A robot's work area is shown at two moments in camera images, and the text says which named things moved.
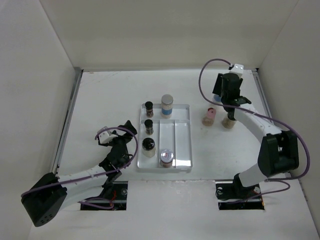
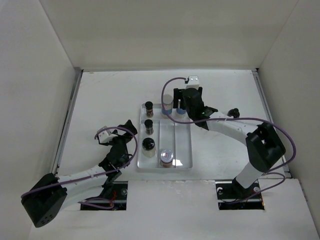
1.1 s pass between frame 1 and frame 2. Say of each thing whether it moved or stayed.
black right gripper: moved
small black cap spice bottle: stayed
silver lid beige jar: stayed
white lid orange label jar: stayed
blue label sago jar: moved
